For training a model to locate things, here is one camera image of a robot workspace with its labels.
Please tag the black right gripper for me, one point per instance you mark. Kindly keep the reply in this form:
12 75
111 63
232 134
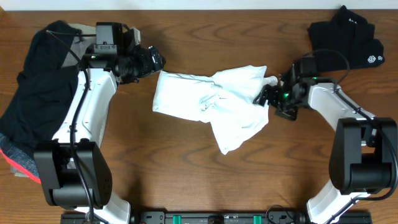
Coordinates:
262 94

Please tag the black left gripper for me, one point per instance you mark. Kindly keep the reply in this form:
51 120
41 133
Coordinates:
147 68

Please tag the white t-shirt with green logo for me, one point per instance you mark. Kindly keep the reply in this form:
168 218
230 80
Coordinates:
225 100

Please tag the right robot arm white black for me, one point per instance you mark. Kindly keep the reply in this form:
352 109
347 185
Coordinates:
363 160

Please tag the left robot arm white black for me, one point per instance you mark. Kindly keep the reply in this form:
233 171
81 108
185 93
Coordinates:
73 172

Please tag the grey folded garment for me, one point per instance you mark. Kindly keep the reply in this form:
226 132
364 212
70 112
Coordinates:
70 60

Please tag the black folded garment with logo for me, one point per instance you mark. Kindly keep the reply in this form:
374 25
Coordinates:
346 38

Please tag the black garment with red trim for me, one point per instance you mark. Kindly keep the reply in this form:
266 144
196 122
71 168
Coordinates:
46 87

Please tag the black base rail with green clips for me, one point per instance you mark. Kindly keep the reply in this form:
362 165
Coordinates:
273 216

